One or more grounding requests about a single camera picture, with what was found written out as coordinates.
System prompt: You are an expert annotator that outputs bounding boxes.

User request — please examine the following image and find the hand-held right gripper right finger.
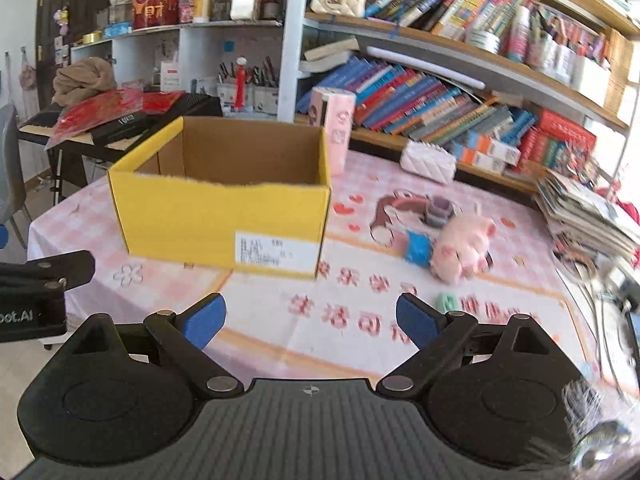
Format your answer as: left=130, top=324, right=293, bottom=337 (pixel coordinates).
left=376, top=292, right=556, bottom=397

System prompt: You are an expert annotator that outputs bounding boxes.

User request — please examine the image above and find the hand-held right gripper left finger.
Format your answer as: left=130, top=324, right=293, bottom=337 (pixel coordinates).
left=75, top=292, right=246, bottom=397

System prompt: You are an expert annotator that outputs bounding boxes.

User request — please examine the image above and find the pink axolotl plush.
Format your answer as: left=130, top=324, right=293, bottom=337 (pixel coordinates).
left=431, top=245, right=493, bottom=286

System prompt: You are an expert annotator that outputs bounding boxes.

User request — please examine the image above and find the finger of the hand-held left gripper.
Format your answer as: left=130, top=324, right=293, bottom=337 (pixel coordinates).
left=0, top=250, right=96, bottom=293

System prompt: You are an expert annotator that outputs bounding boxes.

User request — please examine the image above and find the hanging cloth pouch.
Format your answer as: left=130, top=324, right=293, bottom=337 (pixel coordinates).
left=19, top=47, right=39, bottom=92

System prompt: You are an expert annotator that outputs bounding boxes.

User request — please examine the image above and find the red paper packet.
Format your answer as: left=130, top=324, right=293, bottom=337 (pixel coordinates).
left=141, top=90, right=187, bottom=114

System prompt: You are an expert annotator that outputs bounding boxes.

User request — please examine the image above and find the black electronic keyboard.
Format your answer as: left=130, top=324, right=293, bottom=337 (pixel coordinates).
left=17, top=91, right=224, bottom=162

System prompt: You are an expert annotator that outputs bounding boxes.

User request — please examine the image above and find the pink checkered tablecloth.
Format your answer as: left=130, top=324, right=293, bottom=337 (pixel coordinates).
left=27, top=147, right=640, bottom=456

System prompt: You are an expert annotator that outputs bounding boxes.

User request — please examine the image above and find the stack of red books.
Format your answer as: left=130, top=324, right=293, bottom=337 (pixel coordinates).
left=519, top=107, right=599, bottom=177

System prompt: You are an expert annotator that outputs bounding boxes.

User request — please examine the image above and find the yellow cardboard box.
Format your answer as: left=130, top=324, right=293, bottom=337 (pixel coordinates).
left=107, top=115, right=332, bottom=281

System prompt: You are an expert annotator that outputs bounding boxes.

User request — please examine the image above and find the pink pig plush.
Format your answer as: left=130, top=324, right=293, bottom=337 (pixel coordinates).
left=440, top=214, right=497, bottom=261

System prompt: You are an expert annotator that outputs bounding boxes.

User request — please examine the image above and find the white tape roll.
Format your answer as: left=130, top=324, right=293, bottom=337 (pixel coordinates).
left=465, top=29, right=501, bottom=55

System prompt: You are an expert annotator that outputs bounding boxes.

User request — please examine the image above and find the row of colourful books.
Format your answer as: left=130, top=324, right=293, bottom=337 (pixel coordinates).
left=362, top=0, right=543, bottom=42
left=295, top=55, right=538, bottom=150

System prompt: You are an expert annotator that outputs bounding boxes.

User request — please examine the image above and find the stack of magazines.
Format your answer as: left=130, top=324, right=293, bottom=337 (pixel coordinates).
left=534, top=166, right=640, bottom=272

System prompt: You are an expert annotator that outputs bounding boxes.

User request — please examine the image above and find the grey chair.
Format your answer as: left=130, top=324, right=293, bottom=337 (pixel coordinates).
left=0, top=104, right=34, bottom=251

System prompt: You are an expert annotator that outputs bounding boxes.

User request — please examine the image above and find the grey purple toy car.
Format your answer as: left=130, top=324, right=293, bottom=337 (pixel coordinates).
left=425, top=196, right=454, bottom=227

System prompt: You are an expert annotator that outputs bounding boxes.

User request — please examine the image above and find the red tassel ornament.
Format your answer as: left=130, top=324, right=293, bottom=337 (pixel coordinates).
left=235, top=56, right=250, bottom=111

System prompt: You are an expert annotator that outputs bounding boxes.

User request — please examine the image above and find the red patterned plastic bag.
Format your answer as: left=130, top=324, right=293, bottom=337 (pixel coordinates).
left=44, top=89, right=147, bottom=152

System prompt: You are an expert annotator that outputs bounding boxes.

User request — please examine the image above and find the white bin of pens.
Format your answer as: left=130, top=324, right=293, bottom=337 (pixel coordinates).
left=529, top=6, right=614, bottom=94

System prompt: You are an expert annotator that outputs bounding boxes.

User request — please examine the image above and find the white box red label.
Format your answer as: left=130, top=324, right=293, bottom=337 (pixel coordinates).
left=160, top=60, right=182, bottom=92

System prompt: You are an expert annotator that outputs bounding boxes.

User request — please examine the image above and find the wooden bookshelf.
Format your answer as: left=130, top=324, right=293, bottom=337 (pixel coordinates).
left=294, top=0, right=640, bottom=197

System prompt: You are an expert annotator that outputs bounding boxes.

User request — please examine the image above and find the pink cartoon print container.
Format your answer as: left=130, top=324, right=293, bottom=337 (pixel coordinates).
left=307, top=86, right=357, bottom=177

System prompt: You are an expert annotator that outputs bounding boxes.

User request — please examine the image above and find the white quilted pouch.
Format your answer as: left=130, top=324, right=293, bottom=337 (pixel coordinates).
left=400, top=140, right=458, bottom=184

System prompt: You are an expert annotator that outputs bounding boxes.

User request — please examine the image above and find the white orange carton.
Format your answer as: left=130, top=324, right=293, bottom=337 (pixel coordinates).
left=457, top=147, right=506, bottom=176
left=470, top=132, right=522, bottom=167

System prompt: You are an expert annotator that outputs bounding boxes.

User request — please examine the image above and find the blue printed plastic part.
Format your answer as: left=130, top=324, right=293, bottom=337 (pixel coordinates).
left=404, top=231, right=433, bottom=267

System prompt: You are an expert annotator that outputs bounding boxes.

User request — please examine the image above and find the black keyboard stand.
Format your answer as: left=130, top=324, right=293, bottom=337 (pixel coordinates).
left=47, top=147, right=123, bottom=193

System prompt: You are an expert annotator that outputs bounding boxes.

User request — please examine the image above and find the white shelf unit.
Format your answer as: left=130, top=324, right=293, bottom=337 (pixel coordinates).
left=70, top=0, right=314, bottom=124

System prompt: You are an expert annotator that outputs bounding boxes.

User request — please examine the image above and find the thick cream-paged book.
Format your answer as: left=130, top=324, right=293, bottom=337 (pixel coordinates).
left=303, top=37, right=361, bottom=62

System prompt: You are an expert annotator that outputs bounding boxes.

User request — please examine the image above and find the white rolled paper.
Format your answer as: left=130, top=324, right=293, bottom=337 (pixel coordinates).
left=366, top=46, right=487, bottom=90

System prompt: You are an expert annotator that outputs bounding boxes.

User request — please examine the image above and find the black rectangular case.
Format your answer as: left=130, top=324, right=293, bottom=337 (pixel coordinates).
left=91, top=110, right=151, bottom=142

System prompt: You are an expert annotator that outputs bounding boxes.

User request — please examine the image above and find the brown bundled cloth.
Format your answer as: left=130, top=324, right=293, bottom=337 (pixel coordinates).
left=51, top=57, right=118, bottom=108

